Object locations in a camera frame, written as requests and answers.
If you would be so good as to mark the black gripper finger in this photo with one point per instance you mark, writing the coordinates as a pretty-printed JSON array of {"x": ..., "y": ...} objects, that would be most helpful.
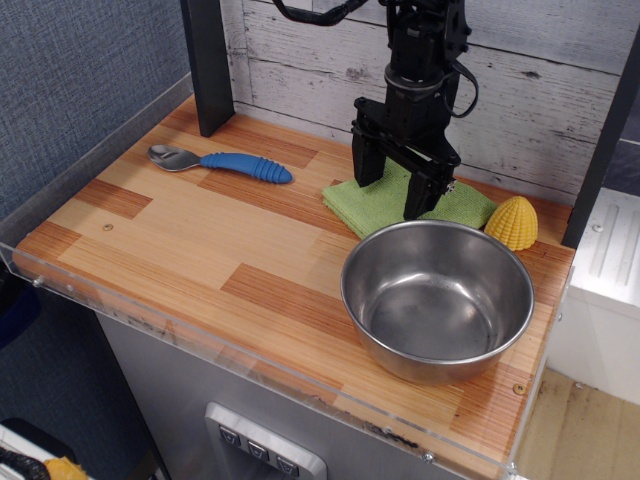
[
  {"x": 368, "y": 159},
  {"x": 424, "y": 192}
]

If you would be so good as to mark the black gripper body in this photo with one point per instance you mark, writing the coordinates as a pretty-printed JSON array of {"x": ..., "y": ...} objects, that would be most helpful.
[{"x": 412, "y": 121}]

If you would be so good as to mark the green towel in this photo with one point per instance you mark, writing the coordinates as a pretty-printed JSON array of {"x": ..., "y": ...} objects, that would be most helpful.
[{"x": 364, "y": 210}]

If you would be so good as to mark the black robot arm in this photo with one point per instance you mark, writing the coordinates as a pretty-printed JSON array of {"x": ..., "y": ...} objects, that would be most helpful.
[{"x": 422, "y": 78}]

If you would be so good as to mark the yellow toy corn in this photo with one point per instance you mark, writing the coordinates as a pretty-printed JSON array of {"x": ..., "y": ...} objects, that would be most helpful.
[{"x": 514, "y": 223}]

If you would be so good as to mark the stainless steel bowl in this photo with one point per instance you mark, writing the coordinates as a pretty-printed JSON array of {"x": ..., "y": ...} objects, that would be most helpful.
[{"x": 436, "y": 302}]

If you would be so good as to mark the grey toy cabinet front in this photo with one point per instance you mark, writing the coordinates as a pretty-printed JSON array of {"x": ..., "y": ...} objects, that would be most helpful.
[{"x": 319, "y": 392}]

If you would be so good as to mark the silver button panel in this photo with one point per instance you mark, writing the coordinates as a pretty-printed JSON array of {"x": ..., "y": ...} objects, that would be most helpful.
[{"x": 263, "y": 445}]

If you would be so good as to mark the yellow object bottom left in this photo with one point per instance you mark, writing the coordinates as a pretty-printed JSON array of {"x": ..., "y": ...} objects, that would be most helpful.
[{"x": 64, "y": 469}]

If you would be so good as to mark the black right post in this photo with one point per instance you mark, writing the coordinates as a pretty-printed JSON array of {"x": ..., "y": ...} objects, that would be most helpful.
[{"x": 611, "y": 132}]

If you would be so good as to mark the blue handled metal spoon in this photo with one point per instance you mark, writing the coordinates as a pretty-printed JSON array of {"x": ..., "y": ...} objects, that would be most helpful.
[{"x": 175, "y": 159}]

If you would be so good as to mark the white aluminium rail block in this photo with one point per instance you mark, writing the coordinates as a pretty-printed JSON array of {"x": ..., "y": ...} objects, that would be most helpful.
[{"x": 595, "y": 339}]

